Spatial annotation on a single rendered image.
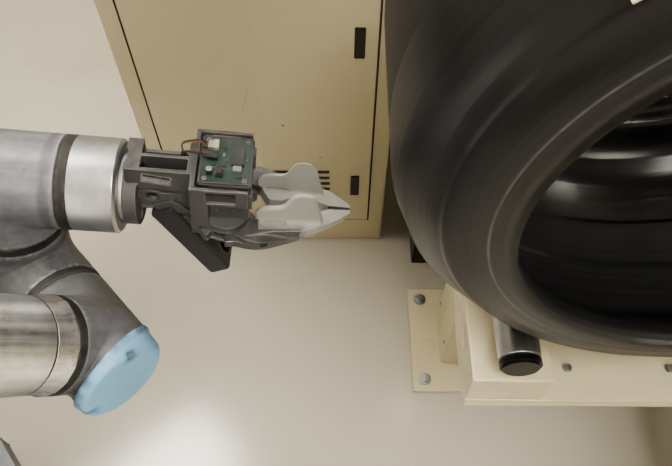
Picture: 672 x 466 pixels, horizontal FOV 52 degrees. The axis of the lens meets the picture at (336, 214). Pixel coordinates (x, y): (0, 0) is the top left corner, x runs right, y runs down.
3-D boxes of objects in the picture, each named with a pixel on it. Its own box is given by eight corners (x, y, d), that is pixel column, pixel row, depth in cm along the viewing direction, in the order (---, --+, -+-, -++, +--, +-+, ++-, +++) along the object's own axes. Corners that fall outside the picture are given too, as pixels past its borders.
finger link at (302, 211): (356, 210, 64) (255, 202, 63) (348, 244, 68) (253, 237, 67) (356, 182, 65) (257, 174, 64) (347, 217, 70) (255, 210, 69)
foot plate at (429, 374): (406, 291, 178) (407, 286, 176) (511, 291, 178) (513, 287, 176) (412, 392, 163) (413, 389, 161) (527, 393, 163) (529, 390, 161)
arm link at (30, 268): (27, 357, 72) (1, 282, 63) (-23, 288, 77) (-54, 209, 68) (109, 311, 77) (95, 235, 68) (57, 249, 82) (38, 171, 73)
